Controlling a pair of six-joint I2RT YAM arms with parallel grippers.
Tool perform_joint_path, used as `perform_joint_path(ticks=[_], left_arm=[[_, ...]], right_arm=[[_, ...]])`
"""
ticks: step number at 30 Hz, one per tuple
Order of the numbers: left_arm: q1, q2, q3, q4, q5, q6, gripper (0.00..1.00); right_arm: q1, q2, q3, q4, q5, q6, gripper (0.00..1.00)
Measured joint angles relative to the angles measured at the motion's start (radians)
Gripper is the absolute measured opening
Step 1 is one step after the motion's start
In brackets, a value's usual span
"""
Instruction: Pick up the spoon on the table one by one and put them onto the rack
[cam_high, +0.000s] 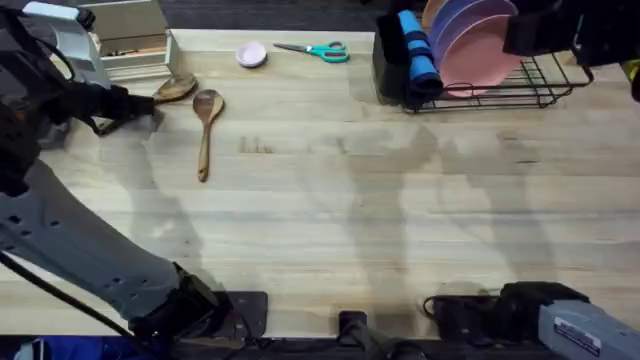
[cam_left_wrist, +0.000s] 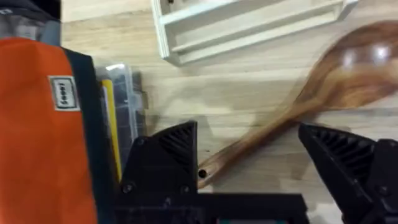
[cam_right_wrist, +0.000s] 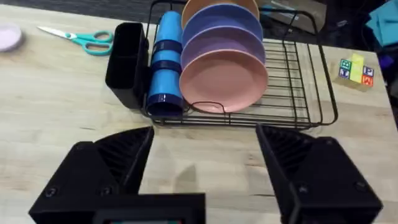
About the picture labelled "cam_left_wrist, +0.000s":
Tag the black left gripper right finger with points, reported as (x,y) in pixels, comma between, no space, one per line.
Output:
(348,168)

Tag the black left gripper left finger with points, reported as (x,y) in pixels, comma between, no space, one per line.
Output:
(164,161)

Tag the wooden spoon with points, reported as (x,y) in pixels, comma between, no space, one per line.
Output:
(342,81)

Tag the white slatted rack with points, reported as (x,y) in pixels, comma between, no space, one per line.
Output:
(236,28)

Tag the clear plastic box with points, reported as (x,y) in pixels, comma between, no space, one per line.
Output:
(122,102)

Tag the orange and black bag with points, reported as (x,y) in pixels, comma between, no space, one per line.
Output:
(43,137)

